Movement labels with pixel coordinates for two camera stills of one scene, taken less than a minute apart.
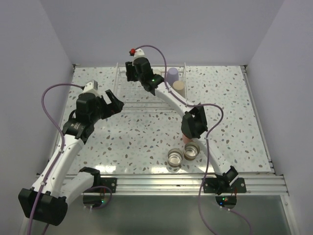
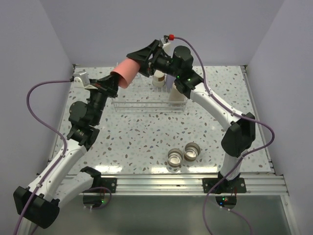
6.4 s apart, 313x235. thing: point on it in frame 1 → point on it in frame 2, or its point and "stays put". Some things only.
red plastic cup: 186,140 → 126,70
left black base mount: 100,185 stays put
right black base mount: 228,199 stays put
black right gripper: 130,68 → 143,56
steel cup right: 191,150 stays put
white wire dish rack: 135,96 stays put
